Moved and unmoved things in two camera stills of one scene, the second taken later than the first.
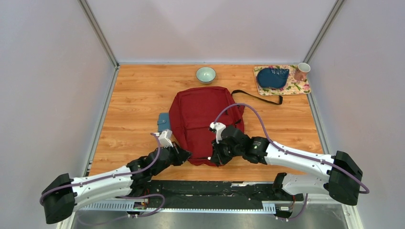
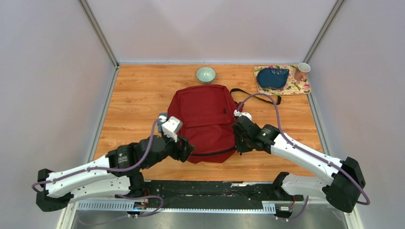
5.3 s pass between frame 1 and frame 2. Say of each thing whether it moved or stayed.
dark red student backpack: stayed
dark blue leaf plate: stayed
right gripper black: moved
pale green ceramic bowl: stayed
